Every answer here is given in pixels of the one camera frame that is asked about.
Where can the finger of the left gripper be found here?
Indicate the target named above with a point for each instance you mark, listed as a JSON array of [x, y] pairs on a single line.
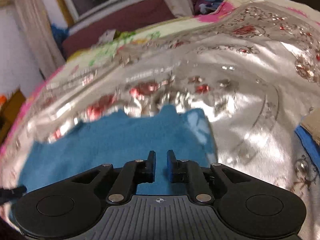
[[7, 195]]

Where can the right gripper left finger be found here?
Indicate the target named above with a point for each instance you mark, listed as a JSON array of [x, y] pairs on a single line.
[[132, 174]]

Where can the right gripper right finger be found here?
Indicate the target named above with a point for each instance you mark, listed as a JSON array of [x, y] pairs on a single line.
[[191, 175]]

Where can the blue knit sweater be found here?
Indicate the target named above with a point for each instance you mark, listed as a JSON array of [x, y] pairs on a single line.
[[117, 139]]

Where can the clothes pile right corner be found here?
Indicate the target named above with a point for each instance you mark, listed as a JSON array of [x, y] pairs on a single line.
[[203, 7]]

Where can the wooden tv cabinet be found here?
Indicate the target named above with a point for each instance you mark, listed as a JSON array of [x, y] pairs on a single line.
[[9, 112]]

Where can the orange object on cabinet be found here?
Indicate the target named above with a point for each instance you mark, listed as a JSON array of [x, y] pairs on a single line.
[[3, 100]]

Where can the silver floral satin bedspread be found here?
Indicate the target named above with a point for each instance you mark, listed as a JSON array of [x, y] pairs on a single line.
[[255, 75]]

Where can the pink floral bed sheet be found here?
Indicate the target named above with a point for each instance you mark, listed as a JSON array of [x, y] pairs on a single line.
[[82, 61]]

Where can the blue striped folded garment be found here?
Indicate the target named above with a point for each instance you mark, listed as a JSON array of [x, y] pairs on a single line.
[[308, 132]]

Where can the crumpled cloth on bed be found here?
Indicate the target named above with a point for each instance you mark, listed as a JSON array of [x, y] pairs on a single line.
[[108, 36]]

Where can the blue plastic bag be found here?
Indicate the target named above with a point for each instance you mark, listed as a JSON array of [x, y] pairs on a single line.
[[59, 34]]

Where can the dark red headboard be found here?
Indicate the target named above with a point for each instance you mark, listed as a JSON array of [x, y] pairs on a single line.
[[131, 18]]

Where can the beige curtain left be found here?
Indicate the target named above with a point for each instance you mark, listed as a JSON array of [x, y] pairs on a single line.
[[37, 29]]

